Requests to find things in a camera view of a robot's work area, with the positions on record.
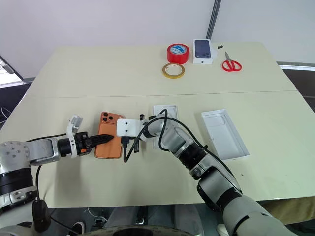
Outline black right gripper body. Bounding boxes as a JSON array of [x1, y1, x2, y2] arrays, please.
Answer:
[[132, 113, 146, 154]]

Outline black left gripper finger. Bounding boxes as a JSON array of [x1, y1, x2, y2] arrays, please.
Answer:
[[93, 139, 113, 149], [92, 134, 115, 144]]

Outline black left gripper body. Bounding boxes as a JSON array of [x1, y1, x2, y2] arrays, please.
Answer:
[[75, 131, 95, 157]]

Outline orange smartphone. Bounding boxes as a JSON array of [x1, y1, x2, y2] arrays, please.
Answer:
[[94, 111, 126, 160]]

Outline white box lid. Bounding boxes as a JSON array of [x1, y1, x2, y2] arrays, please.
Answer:
[[152, 104, 179, 150]]

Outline white phone box tray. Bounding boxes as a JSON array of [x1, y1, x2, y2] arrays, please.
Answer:
[[201, 108, 251, 161]]

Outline white box with blue phone print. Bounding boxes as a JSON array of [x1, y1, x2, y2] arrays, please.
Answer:
[[192, 38, 214, 65]]

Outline yellow tape roll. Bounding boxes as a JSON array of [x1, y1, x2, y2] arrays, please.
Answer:
[[161, 62, 186, 80]]

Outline black white sneaker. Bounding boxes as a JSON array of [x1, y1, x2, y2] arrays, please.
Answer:
[[72, 220, 86, 235]]

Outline red tape roll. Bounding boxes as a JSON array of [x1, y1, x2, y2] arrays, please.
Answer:
[[167, 43, 190, 65]]

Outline olive cloth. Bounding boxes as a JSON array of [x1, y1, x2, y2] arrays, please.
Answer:
[[255, 196, 315, 226]]

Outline white bar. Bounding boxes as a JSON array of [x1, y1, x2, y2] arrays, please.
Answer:
[[277, 61, 315, 72]]

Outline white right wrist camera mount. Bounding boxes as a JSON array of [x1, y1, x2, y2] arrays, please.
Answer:
[[116, 118, 145, 138]]

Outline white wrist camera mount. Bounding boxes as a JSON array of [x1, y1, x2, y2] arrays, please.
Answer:
[[65, 114, 84, 158], [116, 118, 145, 138]]

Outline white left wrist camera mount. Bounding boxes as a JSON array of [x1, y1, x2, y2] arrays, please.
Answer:
[[65, 114, 84, 158]]

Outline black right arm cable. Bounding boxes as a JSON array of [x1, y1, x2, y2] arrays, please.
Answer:
[[122, 109, 243, 194]]

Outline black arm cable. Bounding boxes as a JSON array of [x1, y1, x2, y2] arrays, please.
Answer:
[[122, 109, 243, 194], [24, 133, 68, 233]]

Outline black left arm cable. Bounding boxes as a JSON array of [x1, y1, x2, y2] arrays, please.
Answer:
[[24, 133, 68, 233]]

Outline white floor cable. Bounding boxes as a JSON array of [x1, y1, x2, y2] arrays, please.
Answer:
[[87, 206, 109, 222]]

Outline white metal frame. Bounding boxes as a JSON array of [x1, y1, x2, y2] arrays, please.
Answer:
[[0, 55, 33, 89]]

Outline red handled scissors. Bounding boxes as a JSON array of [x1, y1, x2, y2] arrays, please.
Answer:
[[221, 51, 243, 73]]

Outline grey vertical wall rail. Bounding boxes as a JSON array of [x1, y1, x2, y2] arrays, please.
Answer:
[[206, 0, 222, 40]]

